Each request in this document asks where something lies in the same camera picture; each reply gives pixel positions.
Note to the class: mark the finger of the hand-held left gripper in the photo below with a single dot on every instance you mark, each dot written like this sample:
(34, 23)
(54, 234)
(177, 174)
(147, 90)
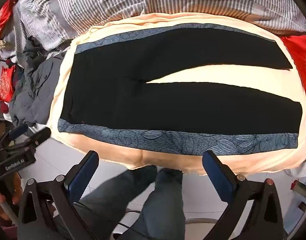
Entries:
(41, 135)
(17, 132)

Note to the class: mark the person's right leg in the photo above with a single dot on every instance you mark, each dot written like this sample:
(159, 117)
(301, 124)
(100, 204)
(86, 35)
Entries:
(163, 200)

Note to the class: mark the metal bar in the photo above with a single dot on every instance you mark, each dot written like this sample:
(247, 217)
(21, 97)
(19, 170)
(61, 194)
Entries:
(302, 188)

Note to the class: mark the small red embroidered cushion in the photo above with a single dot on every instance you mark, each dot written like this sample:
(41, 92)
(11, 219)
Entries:
(5, 17)
(6, 85)

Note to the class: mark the peach bed sheet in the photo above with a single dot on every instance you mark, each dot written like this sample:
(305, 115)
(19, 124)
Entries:
(243, 72)

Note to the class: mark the large red embroidered cushion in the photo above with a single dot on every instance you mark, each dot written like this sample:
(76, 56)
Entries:
(303, 60)

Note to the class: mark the black pants with blue stripes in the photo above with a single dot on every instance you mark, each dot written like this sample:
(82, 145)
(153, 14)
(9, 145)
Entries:
(193, 110)

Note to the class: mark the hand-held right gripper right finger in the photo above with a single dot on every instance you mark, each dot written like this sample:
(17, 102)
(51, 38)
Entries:
(218, 175)

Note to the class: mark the grey clothes pile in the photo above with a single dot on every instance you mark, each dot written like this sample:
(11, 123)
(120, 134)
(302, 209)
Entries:
(35, 90)

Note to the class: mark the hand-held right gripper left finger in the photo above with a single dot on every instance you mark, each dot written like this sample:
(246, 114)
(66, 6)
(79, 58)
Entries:
(84, 173)

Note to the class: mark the grey white striped quilt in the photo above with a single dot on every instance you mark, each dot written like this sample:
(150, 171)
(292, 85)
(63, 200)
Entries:
(93, 5)

